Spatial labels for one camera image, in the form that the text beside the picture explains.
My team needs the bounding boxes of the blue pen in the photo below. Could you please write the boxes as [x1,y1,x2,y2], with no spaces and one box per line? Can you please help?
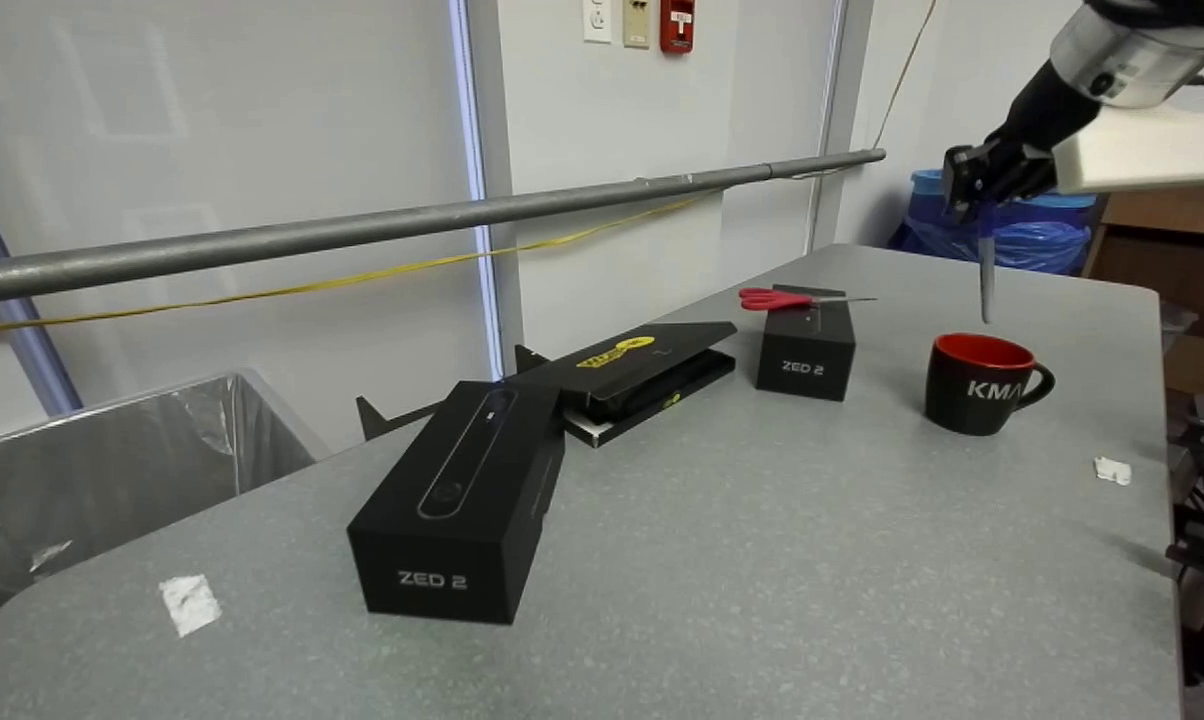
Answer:
[971,233,999,327]

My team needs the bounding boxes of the large white tape patch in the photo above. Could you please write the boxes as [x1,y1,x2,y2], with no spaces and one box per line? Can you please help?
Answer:
[157,572,228,641]

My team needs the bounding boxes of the red and black mug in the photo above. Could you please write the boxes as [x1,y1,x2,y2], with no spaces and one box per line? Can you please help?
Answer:
[924,333,1060,442]

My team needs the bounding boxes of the long grey metal pole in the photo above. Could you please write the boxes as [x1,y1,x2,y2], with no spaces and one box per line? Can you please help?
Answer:
[0,146,894,307]

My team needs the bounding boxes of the thin slanted rod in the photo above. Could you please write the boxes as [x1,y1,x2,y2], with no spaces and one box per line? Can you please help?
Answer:
[873,0,943,152]

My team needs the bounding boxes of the beige wall plate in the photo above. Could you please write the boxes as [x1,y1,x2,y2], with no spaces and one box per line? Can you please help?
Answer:
[619,0,657,52]

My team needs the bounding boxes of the small black ZED box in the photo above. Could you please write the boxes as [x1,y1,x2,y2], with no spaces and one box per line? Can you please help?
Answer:
[753,301,859,406]

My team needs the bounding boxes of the flat black box yellow logo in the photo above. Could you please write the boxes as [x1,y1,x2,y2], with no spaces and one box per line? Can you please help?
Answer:
[544,320,741,424]

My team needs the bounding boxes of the brown wooden desk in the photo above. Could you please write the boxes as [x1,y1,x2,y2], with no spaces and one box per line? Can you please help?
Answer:
[1084,179,1204,402]

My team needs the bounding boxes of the large black ZED box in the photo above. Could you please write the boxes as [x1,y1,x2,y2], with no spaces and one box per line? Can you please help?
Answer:
[343,378,571,627]

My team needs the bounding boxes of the grey bin with clear liner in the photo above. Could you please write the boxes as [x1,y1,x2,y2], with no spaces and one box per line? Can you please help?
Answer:
[0,370,320,634]

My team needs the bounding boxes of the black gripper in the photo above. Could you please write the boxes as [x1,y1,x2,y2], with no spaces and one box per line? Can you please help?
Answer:
[939,59,1110,221]

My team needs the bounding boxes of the white light switch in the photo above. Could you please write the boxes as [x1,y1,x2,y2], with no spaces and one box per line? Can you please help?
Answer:
[580,0,619,50]

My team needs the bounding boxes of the red handled scissors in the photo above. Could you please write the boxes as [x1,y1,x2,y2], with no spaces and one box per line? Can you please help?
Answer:
[737,279,854,318]

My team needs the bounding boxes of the blue bin with plastic bag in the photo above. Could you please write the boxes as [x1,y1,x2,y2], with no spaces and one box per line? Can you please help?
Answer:
[887,163,1110,279]

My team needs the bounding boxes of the red fire alarm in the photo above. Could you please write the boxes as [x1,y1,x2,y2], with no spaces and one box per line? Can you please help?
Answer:
[657,0,701,59]

